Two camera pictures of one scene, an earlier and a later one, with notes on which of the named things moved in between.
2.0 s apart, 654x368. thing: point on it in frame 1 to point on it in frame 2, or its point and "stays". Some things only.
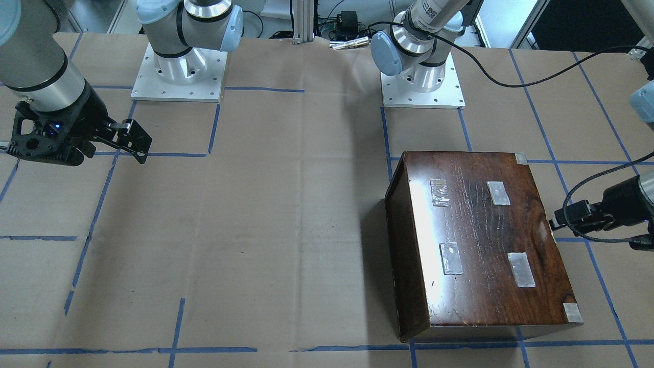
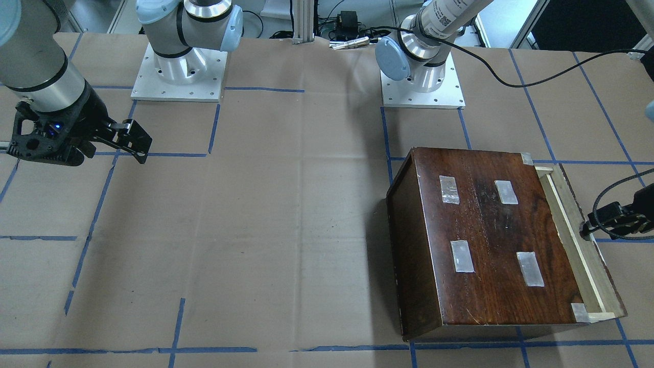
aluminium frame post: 303,16 stays
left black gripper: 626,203 to 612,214
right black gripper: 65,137 stays
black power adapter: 347,24 stays
